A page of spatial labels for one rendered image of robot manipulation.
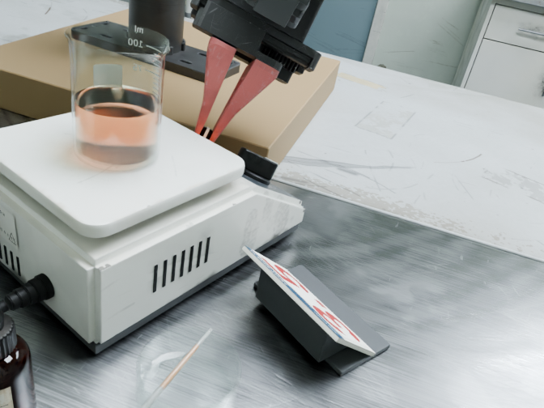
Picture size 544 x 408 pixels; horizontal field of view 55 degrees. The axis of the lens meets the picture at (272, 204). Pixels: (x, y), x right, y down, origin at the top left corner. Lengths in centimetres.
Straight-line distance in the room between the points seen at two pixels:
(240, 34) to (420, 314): 24
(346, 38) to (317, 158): 271
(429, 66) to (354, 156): 268
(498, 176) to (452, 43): 260
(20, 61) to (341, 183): 35
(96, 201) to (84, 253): 3
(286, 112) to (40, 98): 24
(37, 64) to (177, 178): 32
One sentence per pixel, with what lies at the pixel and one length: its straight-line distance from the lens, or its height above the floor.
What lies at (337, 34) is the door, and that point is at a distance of 326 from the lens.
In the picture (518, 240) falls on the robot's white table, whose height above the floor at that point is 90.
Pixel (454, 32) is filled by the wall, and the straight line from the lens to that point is 321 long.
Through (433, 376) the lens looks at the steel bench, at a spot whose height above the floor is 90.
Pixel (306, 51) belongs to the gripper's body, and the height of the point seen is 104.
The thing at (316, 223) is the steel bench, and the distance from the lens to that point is 45.
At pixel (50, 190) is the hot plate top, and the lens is 29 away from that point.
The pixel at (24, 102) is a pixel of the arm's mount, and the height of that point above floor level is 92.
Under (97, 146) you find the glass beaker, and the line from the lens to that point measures 30.
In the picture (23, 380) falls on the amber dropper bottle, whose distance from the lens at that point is 27.
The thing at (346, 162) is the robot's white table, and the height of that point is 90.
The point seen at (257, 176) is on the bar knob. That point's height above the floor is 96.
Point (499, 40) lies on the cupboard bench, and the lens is 264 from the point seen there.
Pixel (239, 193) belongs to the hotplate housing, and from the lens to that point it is 34.
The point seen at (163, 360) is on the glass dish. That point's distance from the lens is 32.
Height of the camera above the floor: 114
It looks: 32 degrees down
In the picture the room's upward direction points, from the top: 11 degrees clockwise
